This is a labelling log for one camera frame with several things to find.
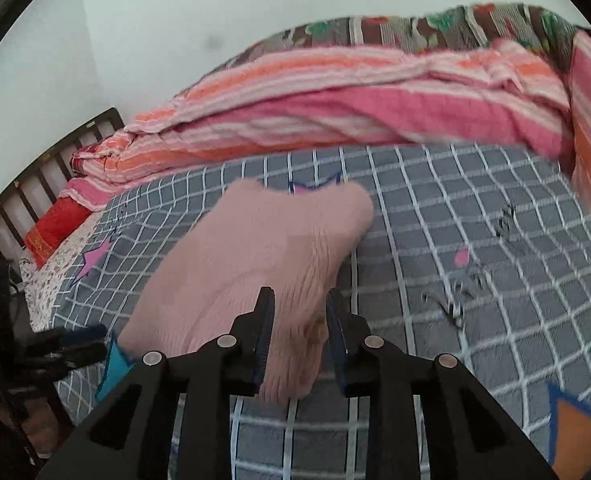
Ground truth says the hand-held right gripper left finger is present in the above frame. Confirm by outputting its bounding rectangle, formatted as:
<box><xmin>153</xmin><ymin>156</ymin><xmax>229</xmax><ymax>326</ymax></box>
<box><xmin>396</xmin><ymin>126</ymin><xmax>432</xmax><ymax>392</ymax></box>
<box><xmin>36</xmin><ymin>286</ymin><xmax>277</xmax><ymax>480</ymax></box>

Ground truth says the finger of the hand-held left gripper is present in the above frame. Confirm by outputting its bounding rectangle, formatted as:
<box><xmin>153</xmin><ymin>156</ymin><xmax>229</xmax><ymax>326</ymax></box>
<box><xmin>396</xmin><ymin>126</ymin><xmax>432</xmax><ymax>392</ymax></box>
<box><xmin>50</xmin><ymin>326</ymin><xmax>108</xmax><ymax>370</ymax></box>

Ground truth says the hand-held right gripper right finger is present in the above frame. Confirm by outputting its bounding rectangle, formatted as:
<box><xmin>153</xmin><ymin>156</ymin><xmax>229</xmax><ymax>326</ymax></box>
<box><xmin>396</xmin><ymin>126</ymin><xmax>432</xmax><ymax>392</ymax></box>
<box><xmin>325</xmin><ymin>286</ymin><xmax>560</xmax><ymax>480</ymax></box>

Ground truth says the pink knitted sweater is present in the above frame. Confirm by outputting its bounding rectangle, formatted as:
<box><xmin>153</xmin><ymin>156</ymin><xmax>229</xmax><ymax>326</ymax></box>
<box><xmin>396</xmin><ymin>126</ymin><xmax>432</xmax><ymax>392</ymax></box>
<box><xmin>118</xmin><ymin>178</ymin><xmax>375</xmax><ymax>403</ymax></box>

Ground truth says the floral bedsheet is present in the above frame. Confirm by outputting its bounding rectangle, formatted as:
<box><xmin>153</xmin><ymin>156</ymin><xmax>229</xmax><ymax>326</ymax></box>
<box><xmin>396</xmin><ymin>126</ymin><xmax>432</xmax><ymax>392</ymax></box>
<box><xmin>20</xmin><ymin>210</ymin><xmax>104</xmax><ymax>333</ymax></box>

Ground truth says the red pillow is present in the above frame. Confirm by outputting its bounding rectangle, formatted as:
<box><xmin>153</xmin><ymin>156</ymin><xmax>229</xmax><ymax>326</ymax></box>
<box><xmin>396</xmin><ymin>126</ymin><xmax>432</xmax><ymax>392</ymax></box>
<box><xmin>24</xmin><ymin>195</ymin><xmax>94</xmax><ymax>268</ymax></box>

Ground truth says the grey checked star blanket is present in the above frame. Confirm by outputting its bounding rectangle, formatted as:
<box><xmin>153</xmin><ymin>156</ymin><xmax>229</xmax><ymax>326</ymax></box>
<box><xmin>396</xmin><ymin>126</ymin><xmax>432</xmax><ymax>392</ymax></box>
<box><xmin>53</xmin><ymin>142</ymin><xmax>591</xmax><ymax>480</ymax></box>

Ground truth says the dark wooden headboard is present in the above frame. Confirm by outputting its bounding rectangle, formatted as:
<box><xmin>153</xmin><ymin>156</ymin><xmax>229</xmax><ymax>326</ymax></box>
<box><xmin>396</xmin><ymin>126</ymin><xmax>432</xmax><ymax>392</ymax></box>
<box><xmin>0</xmin><ymin>106</ymin><xmax>126</xmax><ymax>266</ymax></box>

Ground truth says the pink orange striped quilt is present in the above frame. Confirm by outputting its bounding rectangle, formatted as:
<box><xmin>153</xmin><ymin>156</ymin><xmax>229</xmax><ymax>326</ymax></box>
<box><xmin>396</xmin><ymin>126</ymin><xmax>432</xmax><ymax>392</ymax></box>
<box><xmin>58</xmin><ymin>30</ymin><xmax>591</xmax><ymax>216</ymax></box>

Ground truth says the colourful patterned blanket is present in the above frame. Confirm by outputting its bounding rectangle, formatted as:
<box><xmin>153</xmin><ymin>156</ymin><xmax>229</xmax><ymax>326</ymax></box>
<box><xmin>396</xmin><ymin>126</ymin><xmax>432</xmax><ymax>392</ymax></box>
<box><xmin>226</xmin><ymin>2</ymin><xmax>589</xmax><ymax>68</ymax></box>

